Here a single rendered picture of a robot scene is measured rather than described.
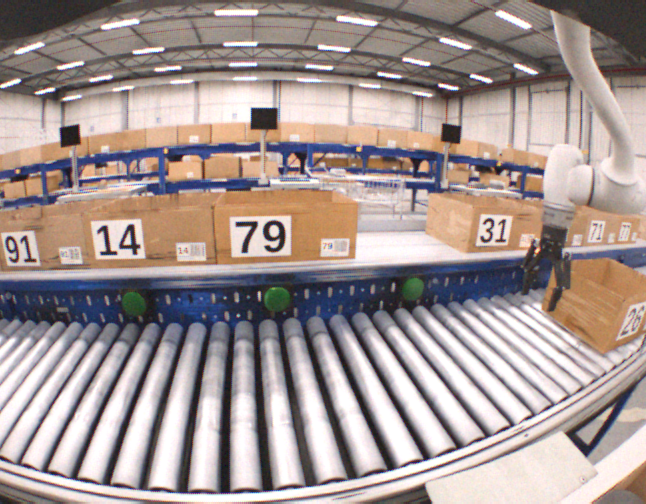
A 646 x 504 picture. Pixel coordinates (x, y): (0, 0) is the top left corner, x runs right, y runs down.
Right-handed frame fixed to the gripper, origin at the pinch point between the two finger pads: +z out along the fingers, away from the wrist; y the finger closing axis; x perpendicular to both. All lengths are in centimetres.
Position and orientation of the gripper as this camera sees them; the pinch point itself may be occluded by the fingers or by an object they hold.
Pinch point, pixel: (539, 295)
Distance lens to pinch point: 94.5
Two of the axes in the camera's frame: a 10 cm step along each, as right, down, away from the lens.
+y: 2.1, 3.1, -9.3
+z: -0.3, 9.5, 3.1
